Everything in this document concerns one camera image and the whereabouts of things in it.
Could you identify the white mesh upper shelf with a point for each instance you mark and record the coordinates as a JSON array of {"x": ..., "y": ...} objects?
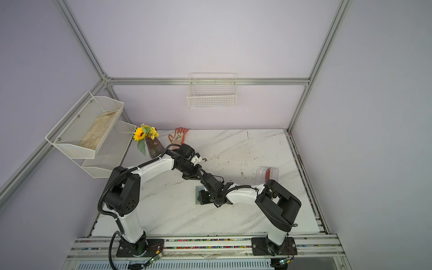
[{"x": 69, "y": 131}]

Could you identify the white wire wall basket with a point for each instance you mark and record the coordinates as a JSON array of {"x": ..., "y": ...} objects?
[{"x": 212, "y": 90}]

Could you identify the red credit card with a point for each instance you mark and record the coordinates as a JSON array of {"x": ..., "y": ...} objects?
[{"x": 268, "y": 174}]

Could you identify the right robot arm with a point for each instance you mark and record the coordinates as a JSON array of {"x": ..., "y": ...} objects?
[{"x": 278, "y": 205}]

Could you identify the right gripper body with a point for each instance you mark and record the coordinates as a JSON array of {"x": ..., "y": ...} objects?
[{"x": 209, "y": 196}]

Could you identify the aluminium front rail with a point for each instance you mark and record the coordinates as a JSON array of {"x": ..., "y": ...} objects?
[{"x": 217, "y": 247}]

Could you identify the clear acrylic card box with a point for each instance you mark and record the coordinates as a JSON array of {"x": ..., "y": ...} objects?
[{"x": 260, "y": 175}]

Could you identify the dark glass vase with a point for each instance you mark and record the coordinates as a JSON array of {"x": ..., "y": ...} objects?
[{"x": 154, "y": 146}]

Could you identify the white mesh shelf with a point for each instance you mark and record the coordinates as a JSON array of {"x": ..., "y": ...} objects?
[
  {"x": 111, "y": 153},
  {"x": 69, "y": 131}
]

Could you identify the green card holder wallet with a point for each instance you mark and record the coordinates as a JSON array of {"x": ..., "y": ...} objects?
[{"x": 198, "y": 194}]

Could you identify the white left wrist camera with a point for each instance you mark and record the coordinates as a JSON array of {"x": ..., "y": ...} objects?
[{"x": 196, "y": 159}]

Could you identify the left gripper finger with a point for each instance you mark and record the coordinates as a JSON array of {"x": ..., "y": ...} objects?
[
  {"x": 200, "y": 174},
  {"x": 188, "y": 176}
]

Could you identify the beige cloth in shelf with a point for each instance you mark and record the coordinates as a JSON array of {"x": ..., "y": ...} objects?
[{"x": 94, "y": 136}]

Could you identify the yellow sunflower bouquet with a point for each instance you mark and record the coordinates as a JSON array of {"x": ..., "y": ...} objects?
[{"x": 144, "y": 132}]

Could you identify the orange work glove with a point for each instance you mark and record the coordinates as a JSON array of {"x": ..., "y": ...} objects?
[{"x": 179, "y": 136}]

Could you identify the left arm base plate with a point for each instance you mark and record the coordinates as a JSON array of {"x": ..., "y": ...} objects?
[{"x": 141, "y": 249}]

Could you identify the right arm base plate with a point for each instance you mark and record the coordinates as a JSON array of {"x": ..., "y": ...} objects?
[{"x": 263, "y": 246}]

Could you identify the white mesh lower shelf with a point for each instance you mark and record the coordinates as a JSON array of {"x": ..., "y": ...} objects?
[{"x": 111, "y": 153}]

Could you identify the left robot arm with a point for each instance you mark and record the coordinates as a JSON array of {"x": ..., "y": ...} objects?
[{"x": 121, "y": 195}]

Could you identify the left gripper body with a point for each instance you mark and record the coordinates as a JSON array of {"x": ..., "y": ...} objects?
[{"x": 188, "y": 167}]

